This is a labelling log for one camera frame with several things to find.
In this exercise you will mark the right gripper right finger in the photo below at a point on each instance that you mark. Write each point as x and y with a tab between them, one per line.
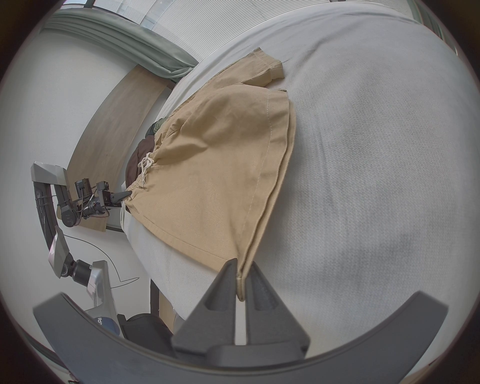
272	318

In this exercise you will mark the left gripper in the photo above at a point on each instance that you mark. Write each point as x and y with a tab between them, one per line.
95	208

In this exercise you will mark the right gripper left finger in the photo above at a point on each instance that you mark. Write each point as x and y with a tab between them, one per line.
210	315

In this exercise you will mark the tan shorts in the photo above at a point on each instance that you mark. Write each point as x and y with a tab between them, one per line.
210	168

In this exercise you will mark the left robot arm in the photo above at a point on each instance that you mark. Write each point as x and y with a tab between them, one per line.
69	217

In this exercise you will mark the dark brown garment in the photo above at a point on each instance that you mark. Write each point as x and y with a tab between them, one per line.
135	165

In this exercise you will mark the green garment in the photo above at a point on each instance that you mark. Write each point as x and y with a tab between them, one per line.
154	126

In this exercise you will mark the blue-green curtain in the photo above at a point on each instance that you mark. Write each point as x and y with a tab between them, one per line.
123	41

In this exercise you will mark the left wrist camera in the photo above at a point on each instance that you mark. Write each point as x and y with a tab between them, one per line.
103	186

